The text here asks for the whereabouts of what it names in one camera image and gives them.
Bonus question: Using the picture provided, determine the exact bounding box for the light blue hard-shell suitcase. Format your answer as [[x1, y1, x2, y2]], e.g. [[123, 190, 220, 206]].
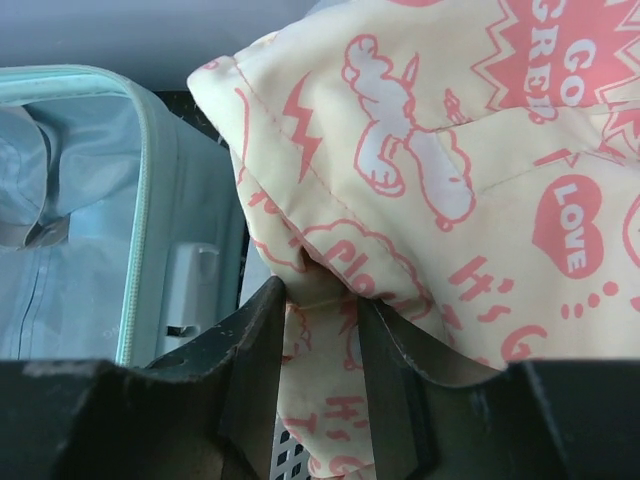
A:
[[1, 65, 245, 366]]

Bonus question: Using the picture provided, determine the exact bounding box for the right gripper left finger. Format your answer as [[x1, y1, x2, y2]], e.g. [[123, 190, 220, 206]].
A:
[[1, 277, 286, 479]]

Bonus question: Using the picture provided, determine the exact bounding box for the white perforated plastic basket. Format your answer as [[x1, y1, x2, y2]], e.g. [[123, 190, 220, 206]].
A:
[[270, 417, 311, 480]]

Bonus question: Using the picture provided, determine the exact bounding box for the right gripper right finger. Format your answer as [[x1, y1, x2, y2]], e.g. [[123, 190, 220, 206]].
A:
[[357, 298, 639, 479]]

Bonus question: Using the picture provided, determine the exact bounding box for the cream pink-print cloth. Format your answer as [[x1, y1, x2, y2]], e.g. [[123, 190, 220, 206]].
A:
[[187, 1, 639, 479]]

